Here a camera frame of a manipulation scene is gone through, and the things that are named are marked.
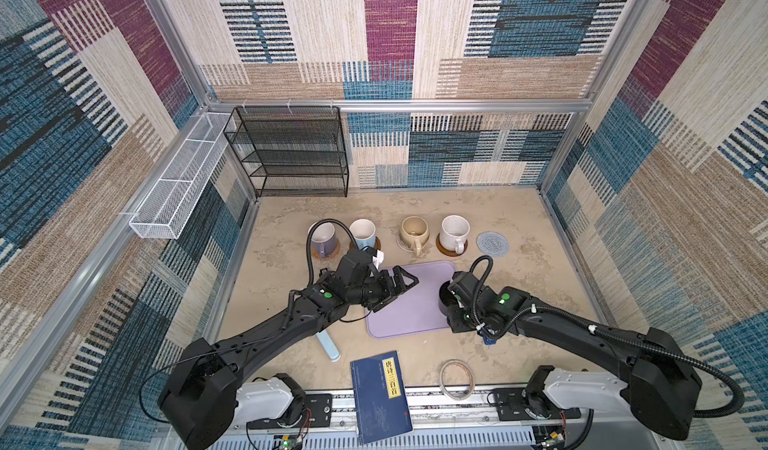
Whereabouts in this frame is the grey woven round coaster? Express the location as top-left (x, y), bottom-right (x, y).
top-left (476, 231), bottom-right (510, 258)

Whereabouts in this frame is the white ceramic mug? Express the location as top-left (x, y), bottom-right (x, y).
top-left (438, 215), bottom-right (471, 255)

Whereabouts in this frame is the dark blue book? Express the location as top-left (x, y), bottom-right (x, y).
top-left (350, 351), bottom-right (413, 445)

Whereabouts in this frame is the dark brown wooden coaster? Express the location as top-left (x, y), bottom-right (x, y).
top-left (349, 237), bottom-right (381, 250)

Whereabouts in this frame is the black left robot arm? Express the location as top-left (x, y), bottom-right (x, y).
top-left (156, 246), bottom-right (419, 449)

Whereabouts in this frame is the clear glass coaster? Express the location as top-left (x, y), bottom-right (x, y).
top-left (397, 237), bottom-right (425, 255)

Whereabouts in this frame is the clear tape roll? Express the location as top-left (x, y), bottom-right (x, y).
top-left (438, 359), bottom-right (476, 401)

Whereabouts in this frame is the woven rattan coaster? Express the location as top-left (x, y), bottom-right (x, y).
top-left (310, 239), bottom-right (339, 260)

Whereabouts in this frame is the beige ceramic mug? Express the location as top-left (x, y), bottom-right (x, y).
top-left (399, 216), bottom-right (430, 257)

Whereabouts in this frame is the black wire shelf rack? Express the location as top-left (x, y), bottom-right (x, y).
top-left (224, 106), bottom-right (350, 198)

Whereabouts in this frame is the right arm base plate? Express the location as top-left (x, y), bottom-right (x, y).
top-left (488, 387), bottom-right (582, 422)

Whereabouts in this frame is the light blue small case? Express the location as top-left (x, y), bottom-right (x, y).
top-left (316, 330), bottom-right (341, 362)

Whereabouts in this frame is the black ceramic mug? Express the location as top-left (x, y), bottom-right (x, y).
top-left (438, 281), bottom-right (458, 318)

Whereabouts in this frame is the lilac plastic tray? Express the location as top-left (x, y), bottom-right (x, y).
top-left (366, 261), bottom-right (456, 339)

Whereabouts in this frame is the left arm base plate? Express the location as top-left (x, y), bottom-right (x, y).
top-left (246, 393), bottom-right (333, 431)

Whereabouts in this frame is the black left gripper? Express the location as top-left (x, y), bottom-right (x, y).
top-left (345, 266), bottom-right (417, 311)

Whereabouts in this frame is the white wire mesh basket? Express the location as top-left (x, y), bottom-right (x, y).
top-left (129, 113), bottom-right (229, 240)

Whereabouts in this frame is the light blue mug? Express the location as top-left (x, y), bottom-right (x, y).
top-left (349, 218), bottom-right (377, 249)

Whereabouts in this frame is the lilac white mug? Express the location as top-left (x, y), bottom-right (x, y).
top-left (310, 222), bottom-right (338, 243)

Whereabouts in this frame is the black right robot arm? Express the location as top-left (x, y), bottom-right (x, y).
top-left (439, 270), bottom-right (746, 441)

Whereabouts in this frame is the brown round coaster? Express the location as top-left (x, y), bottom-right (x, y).
top-left (435, 234), bottom-right (467, 258)

